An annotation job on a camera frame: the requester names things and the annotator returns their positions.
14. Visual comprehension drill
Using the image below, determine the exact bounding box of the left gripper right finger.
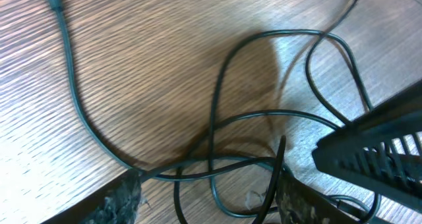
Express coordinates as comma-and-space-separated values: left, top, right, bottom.
276, 171, 362, 224

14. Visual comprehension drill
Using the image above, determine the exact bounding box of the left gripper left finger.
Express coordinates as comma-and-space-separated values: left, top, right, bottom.
43, 169, 142, 224

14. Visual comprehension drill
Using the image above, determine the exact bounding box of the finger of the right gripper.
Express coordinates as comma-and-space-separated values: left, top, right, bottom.
312, 82, 421, 211

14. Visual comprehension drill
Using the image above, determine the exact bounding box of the black cable bundle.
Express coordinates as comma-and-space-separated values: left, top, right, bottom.
41, 0, 383, 224

